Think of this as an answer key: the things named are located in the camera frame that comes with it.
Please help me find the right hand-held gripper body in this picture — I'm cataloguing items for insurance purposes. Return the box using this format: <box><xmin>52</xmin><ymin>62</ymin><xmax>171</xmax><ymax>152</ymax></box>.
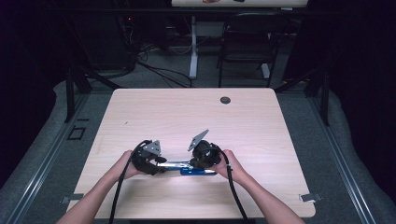
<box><xmin>187</xmin><ymin>129</ymin><xmax>223</xmax><ymax>169</ymax></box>

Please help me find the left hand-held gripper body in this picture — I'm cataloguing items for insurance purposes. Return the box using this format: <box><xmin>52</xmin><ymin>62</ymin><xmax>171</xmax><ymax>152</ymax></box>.
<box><xmin>133</xmin><ymin>139</ymin><xmax>163</xmax><ymax>176</ymax></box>

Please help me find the person's left hand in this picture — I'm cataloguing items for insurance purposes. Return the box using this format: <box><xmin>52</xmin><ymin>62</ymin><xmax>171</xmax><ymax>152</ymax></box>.
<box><xmin>113</xmin><ymin>149</ymin><xmax>148</xmax><ymax>182</ymax></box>

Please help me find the person's right hand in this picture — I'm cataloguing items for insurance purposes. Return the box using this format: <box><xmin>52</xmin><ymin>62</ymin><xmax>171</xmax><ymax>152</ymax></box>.
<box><xmin>210</xmin><ymin>148</ymin><xmax>249</xmax><ymax>185</ymax></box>

